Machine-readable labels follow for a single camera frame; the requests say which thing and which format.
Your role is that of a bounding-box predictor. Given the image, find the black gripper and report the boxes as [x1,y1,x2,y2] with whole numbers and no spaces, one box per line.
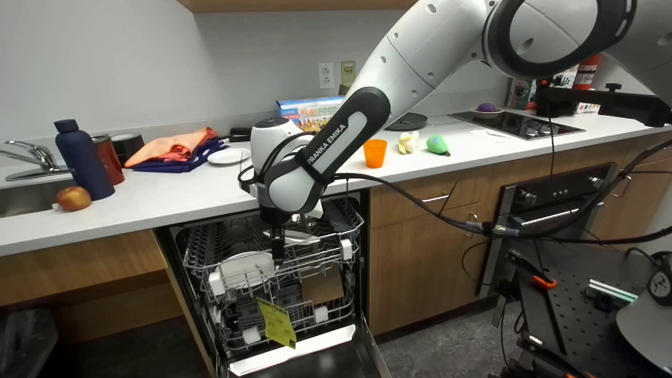
[261,209,321,262]

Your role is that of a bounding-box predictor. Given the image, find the wire dishwasher rack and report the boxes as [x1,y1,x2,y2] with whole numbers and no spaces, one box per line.
[179,197,364,298]

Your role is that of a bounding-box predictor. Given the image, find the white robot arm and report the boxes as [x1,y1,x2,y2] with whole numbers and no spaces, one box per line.
[253,0,637,258]

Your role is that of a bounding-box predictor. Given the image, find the white plate in rack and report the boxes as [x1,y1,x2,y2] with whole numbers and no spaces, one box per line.
[213,251,275,294]

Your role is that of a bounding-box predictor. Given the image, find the lower dishwasher rack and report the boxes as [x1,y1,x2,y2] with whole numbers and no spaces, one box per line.
[209,267,356,359]

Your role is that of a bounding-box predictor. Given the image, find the yellow tag on rack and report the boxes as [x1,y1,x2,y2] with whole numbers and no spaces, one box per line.
[256,298,296,348]

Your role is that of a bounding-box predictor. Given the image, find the steel dishwasher door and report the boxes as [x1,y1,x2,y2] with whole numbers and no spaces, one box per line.
[222,322,390,378]

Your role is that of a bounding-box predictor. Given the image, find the white plate on counter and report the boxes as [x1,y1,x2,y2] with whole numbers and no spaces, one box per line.
[209,147,251,166]

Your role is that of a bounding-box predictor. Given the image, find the colourful cereal box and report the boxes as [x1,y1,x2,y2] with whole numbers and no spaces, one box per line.
[278,98,342,132]

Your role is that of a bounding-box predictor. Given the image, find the orange and blue cloths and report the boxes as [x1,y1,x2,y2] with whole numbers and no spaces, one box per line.
[124,127,225,173]

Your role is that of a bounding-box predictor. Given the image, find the orange plastic cup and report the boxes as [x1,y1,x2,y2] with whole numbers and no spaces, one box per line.
[364,138,386,169]

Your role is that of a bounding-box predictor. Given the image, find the yellow toy banana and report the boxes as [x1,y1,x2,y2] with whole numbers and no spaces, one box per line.
[398,130,421,156]

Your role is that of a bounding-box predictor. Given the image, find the black round container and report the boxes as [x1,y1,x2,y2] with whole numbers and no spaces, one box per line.
[112,134,145,165]

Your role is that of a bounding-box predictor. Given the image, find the green toy pear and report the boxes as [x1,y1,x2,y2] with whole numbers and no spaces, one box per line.
[426,134,449,156]

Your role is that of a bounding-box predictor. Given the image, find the red tumbler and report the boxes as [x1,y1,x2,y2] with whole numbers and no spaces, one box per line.
[92,134,124,186]

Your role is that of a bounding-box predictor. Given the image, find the orange fruit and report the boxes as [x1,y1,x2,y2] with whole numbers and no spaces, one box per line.
[58,188,92,212]

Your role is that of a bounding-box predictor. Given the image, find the navy water bottle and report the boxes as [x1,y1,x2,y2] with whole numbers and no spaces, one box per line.
[55,120,116,200]

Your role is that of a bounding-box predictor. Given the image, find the chrome sink faucet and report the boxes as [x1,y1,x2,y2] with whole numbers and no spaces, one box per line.
[3,138,67,182]

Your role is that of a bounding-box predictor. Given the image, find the black stovetop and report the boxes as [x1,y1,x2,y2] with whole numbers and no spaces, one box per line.
[459,112,576,141]

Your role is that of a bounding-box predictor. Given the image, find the built-in oven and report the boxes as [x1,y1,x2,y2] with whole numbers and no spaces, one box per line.
[477,165,615,298]

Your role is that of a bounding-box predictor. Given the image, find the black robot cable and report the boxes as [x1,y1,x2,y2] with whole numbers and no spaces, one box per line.
[238,119,672,248]

